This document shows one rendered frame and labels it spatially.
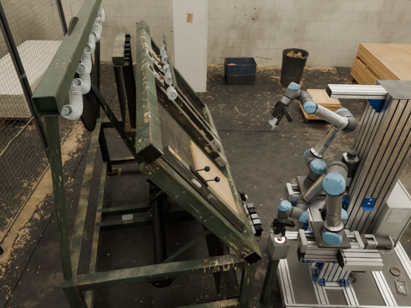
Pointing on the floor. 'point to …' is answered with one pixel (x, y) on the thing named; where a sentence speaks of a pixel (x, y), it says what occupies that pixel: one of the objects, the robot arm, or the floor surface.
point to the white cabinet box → (191, 41)
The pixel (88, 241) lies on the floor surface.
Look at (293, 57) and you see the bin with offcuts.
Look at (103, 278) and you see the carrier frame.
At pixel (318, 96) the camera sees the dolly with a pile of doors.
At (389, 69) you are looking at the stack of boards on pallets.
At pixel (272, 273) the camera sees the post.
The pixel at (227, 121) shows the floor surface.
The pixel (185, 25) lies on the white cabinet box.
